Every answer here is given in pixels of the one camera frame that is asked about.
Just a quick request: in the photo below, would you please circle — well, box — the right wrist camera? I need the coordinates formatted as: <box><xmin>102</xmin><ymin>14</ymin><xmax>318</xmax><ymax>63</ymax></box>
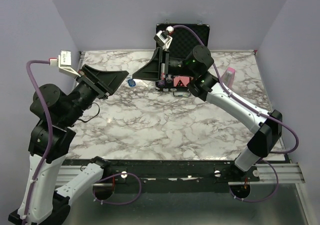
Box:
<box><xmin>153</xmin><ymin>26</ymin><xmax>174</xmax><ymax>50</ymax></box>

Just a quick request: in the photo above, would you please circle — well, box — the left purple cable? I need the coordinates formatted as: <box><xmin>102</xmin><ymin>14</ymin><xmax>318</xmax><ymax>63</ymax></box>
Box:
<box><xmin>23</xmin><ymin>58</ymin><xmax>142</xmax><ymax>221</ymax></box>

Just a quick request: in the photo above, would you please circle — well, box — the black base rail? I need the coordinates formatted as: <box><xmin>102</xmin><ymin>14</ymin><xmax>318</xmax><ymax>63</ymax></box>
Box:
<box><xmin>59</xmin><ymin>157</ymin><xmax>301</xmax><ymax>195</ymax></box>

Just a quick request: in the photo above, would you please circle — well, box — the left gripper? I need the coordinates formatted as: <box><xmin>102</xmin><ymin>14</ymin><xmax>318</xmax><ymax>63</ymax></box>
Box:
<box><xmin>62</xmin><ymin>63</ymin><xmax>130</xmax><ymax>126</ymax></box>

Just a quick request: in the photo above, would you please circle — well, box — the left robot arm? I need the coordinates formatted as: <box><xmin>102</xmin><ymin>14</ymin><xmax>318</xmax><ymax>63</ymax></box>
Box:
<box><xmin>8</xmin><ymin>65</ymin><xmax>128</xmax><ymax>225</ymax></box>

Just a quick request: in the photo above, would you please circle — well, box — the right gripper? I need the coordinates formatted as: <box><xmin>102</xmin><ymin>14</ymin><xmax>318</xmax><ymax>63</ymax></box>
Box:
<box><xmin>131</xmin><ymin>48</ymin><xmax>197</xmax><ymax>83</ymax></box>

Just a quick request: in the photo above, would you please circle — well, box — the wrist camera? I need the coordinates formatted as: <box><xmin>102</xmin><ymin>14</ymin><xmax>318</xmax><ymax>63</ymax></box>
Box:
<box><xmin>153</xmin><ymin>26</ymin><xmax>174</xmax><ymax>50</ymax></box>
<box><xmin>48</xmin><ymin>50</ymin><xmax>80</xmax><ymax>79</ymax></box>

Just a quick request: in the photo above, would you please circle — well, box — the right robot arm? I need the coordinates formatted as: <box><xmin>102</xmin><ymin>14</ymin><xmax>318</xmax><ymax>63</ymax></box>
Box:
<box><xmin>132</xmin><ymin>45</ymin><xmax>283</xmax><ymax>181</ymax></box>

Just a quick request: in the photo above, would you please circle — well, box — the blue key tag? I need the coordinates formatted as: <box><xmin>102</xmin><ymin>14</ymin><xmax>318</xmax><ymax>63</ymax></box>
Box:
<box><xmin>127</xmin><ymin>78</ymin><xmax>136</xmax><ymax>87</ymax></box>

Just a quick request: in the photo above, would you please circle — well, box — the black poker chip case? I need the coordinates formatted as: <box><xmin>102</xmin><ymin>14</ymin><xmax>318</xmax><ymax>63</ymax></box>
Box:
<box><xmin>155</xmin><ymin>23</ymin><xmax>210</xmax><ymax>94</ymax></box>

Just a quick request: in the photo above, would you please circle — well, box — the silver key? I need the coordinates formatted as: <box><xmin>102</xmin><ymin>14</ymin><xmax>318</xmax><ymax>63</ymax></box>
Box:
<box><xmin>135</xmin><ymin>79</ymin><xmax>149</xmax><ymax>87</ymax></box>

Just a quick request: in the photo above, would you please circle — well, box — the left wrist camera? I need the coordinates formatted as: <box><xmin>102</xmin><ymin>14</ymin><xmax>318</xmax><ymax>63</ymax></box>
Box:
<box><xmin>48</xmin><ymin>50</ymin><xmax>80</xmax><ymax>79</ymax></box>

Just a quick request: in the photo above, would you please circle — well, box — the pink card box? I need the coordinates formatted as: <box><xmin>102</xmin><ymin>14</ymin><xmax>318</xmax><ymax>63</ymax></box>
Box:
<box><xmin>221</xmin><ymin>67</ymin><xmax>236</xmax><ymax>89</ymax></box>

